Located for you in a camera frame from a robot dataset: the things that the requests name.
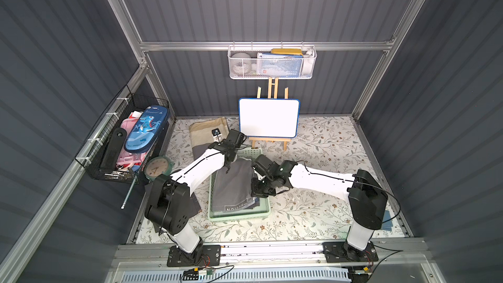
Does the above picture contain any pink pouch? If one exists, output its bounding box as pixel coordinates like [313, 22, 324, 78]
[116, 111, 145, 170]

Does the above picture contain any green round alarm clock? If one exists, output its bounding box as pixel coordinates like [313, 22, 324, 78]
[144, 156, 174, 182]

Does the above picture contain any blue white box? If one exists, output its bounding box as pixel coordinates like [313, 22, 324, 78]
[257, 53, 303, 79]

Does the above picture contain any white mesh wall basket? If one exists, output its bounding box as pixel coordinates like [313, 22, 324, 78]
[227, 45, 318, 80]

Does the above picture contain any teal blue folded cloth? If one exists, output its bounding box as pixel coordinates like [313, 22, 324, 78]
[381, 210, 393, 231]

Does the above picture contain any white tape roll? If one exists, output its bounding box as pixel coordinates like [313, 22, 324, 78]
[229, 52, 252, 77]

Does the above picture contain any dark grey checked pillowcase left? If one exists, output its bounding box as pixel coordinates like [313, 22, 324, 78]
[144, 178, 199, 235]

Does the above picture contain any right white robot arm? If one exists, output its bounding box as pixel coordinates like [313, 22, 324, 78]
[251, 155, 389, 255]

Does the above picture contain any small circuit board with wires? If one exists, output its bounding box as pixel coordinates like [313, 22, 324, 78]
[179, 266, 234, 282]

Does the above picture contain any yellow flat object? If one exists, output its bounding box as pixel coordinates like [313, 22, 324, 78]
[271, 48, 303, 56]

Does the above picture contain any black remote-like object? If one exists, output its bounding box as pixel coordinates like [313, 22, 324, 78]
[99, 127, 127, 174]

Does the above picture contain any black wire wall basket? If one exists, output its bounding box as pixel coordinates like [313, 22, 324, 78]
[76, 89, 171, 183]

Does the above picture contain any mint green plastic basket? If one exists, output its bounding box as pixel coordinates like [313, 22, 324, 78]
[207, 148, 271, 221]

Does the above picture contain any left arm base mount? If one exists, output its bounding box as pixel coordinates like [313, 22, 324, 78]
[166, 244, 222, 267]

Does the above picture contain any silver metal rod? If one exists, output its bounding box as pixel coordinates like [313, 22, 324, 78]
[121, 176, 138, 210]

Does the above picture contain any blue shark pencil case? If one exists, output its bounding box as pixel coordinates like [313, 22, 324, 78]
[124, 106, 170, 154]

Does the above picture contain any beige grey striped pillowcase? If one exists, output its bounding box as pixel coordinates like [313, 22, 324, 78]
[189, 117, 229, 160]

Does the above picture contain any blue framed whiteboard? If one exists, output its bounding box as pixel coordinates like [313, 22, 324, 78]
[238, 98, 301, 138]

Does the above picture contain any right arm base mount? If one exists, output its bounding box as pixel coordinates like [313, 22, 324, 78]
[322, 241, 379, 265]

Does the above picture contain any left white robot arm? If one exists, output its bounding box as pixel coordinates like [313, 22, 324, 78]
[144, 130, 246, 255]

